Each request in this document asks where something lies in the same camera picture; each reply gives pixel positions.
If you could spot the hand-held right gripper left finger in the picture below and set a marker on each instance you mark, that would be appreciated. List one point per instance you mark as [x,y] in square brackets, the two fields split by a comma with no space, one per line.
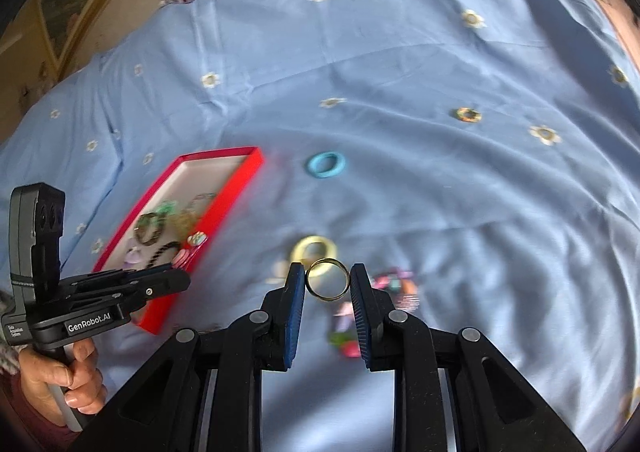
[295,317]

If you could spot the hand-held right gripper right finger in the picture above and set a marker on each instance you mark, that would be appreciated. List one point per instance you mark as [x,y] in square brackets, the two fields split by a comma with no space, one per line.
[361,317]

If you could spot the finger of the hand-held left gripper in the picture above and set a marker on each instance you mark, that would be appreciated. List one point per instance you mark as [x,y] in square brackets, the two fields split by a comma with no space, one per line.
[160,288]
[100,279]

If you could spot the yellow hair claw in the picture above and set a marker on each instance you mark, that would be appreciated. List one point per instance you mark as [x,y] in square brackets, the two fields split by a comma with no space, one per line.
[185,222]

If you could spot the red shallow box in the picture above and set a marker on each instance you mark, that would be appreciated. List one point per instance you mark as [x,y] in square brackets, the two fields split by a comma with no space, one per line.
[210,172]

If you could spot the person's left hand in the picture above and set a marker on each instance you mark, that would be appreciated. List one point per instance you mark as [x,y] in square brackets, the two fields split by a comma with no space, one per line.
[50,382]

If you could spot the yellow oval hair clip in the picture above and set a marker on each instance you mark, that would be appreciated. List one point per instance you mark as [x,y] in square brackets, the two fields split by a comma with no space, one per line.
[300,247]

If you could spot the pink printed blanket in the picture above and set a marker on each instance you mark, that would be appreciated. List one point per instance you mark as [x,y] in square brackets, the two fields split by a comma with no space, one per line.
[617,7]

